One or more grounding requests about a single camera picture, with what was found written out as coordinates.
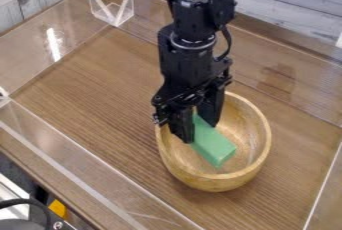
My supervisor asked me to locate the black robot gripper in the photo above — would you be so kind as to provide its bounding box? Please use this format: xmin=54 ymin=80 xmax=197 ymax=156
xmin=151 ymin=30 xmax=231 ymax=144

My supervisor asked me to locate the green rectangular block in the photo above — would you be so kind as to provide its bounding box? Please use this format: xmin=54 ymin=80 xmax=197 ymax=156
xmin=191 ymin=114 xmax=237 ymax=168

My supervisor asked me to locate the brown wooden bowl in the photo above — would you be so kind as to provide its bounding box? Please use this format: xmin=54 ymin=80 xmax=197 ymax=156
xmin=155 ymin=92 xmax=273 ymax=193

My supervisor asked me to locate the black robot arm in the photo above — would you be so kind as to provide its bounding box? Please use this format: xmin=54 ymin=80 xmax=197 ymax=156
xmin=151 ymin=0 xmax=237 ymax=143

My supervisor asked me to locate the clear acrylic tray wall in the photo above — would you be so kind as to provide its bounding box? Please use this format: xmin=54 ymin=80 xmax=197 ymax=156
xmin=0 ymin=87 xmax=205 ymax=230

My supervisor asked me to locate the clear acrylic corner bracket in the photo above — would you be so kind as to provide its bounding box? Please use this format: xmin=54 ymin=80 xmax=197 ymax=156
xmin=88 ymin=0 xmax=135 ymax=27

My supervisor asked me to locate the black cable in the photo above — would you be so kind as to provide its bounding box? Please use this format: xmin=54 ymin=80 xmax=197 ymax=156
xmin=0 ymin=197 xmax=54 ymax=230

